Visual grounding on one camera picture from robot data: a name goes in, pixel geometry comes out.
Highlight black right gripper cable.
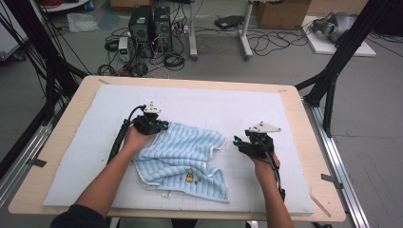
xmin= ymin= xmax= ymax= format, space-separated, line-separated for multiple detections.
xmin=256 ymin=136 xmax=287 ymax=202

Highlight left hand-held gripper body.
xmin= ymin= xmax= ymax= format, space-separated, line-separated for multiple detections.
xmin=132 ymin=101 xmax=164 ymax=137

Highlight black metal frame stand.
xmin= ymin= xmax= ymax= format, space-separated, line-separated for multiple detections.
xmin=294 ymin=0 xmax=397 ymax=139
xmin=0 ymin=0 xmax=90 ymax=180

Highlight white foam mat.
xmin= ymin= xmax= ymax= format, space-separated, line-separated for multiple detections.
xmin=42 ymin=84 xmax=316 ymax=215

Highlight person's right hand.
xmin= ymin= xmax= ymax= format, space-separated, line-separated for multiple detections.
xmin=251 ymin=152 xmax=281 ymax=185

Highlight light blue striped towel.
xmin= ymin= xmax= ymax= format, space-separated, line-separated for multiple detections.
xmin=132 ymin=122 xmax=231 ymax=203

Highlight tangle of black cables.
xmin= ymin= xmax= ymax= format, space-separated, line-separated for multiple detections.
xmin=246 ymin=28 xmax=309 ymax=58

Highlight grey headset device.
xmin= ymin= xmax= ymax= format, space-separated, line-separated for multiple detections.
xmin=311 ymin=11 xmax=357 ymax=44

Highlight wide brown cardboard box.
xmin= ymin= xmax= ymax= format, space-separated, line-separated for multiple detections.
xmin=307 ymin=0 xmax=371 ymax=18

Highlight white floor board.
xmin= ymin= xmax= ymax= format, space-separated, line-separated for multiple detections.
xmin=300 ymin=14 xmax=378 ymax=58

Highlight white bench power supply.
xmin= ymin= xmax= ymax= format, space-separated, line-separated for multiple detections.
xmin=117 ymin=36 xmax=132 ymax=64

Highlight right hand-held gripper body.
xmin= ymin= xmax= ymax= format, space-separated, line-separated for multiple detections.
xmin=237 ymin=121 xmax=282 ymax=160

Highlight white desk leg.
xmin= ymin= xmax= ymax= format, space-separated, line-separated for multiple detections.
xmin=187 ymin=0 xmax=200 ymax=62
xmin=239 ymin=0 xmax=255 ymax=61

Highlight coiled black cable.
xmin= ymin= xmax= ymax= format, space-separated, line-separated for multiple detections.
xmin=163 ymin=51 xmax=186 ymax=72

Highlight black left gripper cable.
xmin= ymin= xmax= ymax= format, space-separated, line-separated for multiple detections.
xmin=106 ymin=104 xmax=147 ymax=165

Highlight black tape piece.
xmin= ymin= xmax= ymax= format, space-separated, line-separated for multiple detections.
xmin=27 ymin=157 xmax=48 ymax=169
xmin=320 ymin=172 xmax=345 ymax=191

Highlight slim black computer tower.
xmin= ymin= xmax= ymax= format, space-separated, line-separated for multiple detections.
xmin=153 ymin=6 xmax=174 ymax=53

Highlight black flat device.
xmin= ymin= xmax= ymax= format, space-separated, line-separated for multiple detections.
xmin=214 ymin=14 xmax=245 ymax=30

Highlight aluminium rail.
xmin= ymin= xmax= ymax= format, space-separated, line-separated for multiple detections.
xmin=302 ymin=98 xmax=372 ymax=228
xmin=0 ymin=105 xmax=63 ymax=208

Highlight person's left hand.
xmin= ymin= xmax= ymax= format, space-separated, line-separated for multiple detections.
xmin=122 ymin=125 xmax=160 ymax=157

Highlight clear plastic bag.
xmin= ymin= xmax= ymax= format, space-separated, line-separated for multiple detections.
xmin=67 ymin=12 xmax=100 ymax=34

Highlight large black computer tower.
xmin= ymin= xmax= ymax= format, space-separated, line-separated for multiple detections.
xmin=127 ymin=5 xmax=156 ymax=60

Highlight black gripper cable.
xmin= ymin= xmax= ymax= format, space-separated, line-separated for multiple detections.
xmin=256 ymin=136 xmax=287 ymax=202
xmin=106 ymin=104 xmax=147 ymax=165

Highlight person's dark sleeve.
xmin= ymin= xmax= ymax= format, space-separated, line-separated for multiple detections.
xmin=48 ymin=203 xmax=110 ymax=228

